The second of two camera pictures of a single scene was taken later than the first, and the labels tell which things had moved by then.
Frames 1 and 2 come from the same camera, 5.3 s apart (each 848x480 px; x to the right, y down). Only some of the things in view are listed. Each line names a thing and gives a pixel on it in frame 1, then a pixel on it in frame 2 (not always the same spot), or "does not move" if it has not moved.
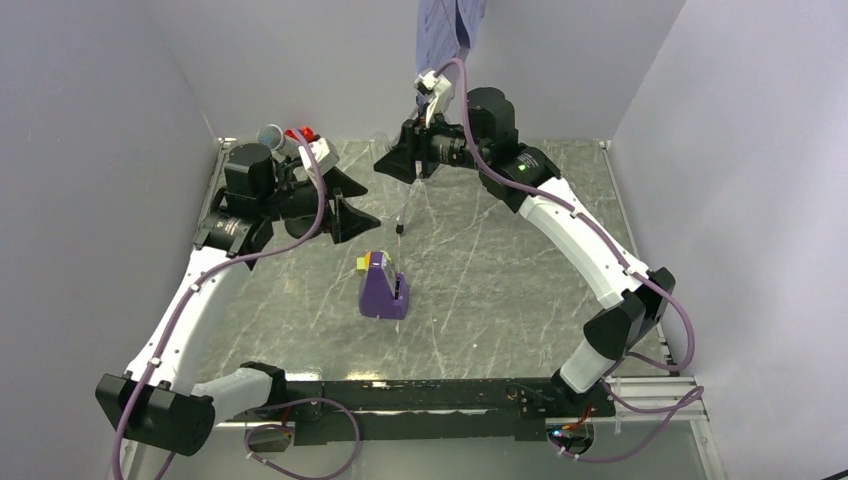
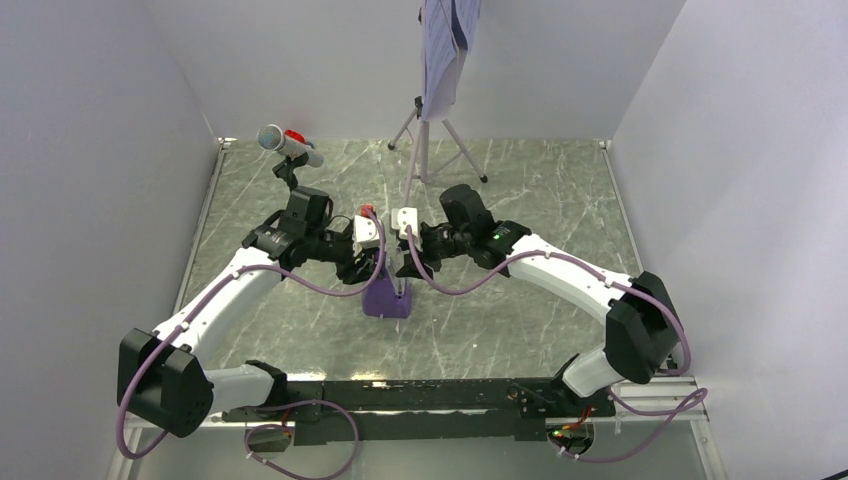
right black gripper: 400,161 -> 423,250
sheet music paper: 446,30 does not move
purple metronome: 382,292 does not move
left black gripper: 346,222 -> 352,273
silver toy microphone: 271,136 does not move
